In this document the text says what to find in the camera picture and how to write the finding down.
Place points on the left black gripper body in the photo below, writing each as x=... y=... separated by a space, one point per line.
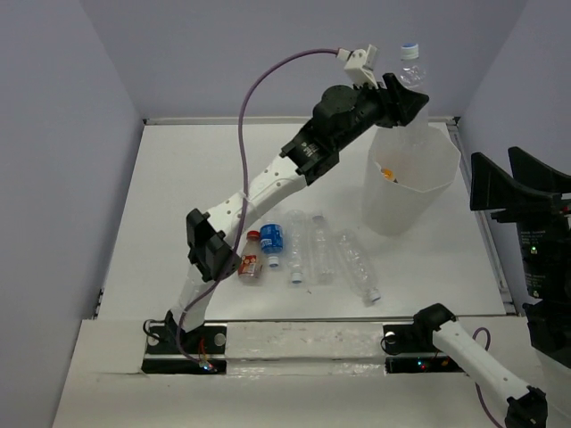
x=369 y=107

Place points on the orange juice bottle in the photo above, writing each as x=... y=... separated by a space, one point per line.
x=388 y=175

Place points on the clear bottle white cap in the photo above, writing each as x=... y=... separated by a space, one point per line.
x=296 y=233

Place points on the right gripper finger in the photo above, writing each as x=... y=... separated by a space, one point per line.
x=533 y=173
x=491 y=187

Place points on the white plastic bin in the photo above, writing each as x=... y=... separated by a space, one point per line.
x=423 y=174

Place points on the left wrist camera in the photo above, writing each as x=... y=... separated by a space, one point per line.
x=359 y=65

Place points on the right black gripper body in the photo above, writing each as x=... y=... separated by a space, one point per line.
x=542 y=222

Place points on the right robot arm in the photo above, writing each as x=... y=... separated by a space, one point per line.
x=547 y=279

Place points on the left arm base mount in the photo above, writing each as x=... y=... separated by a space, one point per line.
x=201 y=352

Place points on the red cap bottle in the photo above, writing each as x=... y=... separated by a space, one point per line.
x=251 y=265

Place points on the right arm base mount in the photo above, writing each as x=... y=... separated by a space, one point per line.
x=404 y=354

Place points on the clear bottle grey cap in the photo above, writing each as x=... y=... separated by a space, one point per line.
x=322 y=250

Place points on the blue label bottle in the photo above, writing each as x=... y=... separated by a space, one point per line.
x=272 y=243

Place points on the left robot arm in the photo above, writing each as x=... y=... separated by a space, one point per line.
x=341 y=116

